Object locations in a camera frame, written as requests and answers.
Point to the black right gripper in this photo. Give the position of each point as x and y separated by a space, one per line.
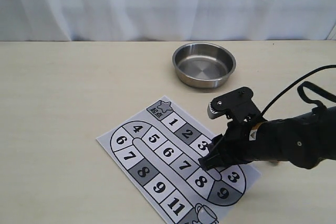
237 147

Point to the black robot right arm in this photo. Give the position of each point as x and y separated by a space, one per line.
304 141

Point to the paper number game board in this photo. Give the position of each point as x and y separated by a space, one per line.
158 150

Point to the stainless steel round bowl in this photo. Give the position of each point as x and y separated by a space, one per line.
203 65

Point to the white curtain backdrop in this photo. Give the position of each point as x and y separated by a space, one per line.
166 20

